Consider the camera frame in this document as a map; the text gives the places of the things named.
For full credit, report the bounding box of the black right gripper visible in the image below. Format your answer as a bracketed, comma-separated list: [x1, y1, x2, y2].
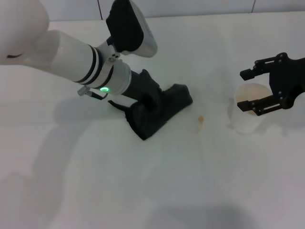
[237, 52, 305, 117]

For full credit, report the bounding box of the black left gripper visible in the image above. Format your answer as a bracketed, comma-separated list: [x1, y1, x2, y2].
[123, 68, 165, 112]

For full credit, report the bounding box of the dark rag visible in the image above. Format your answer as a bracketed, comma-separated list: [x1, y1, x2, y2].
[108, 83, 194, 141]

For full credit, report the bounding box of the white plastic cup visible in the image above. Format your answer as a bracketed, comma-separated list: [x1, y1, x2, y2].
[234, 83, 271, 134]

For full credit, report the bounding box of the orange liquid stain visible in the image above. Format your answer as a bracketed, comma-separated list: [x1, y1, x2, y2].
[195, 115, 205, 134]

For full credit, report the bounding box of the left arm connector cable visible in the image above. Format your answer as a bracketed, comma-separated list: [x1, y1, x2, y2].
[77, 86, 109, 100]

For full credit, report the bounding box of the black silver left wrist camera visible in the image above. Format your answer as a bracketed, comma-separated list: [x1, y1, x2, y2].
[105, 0, 158, 58]

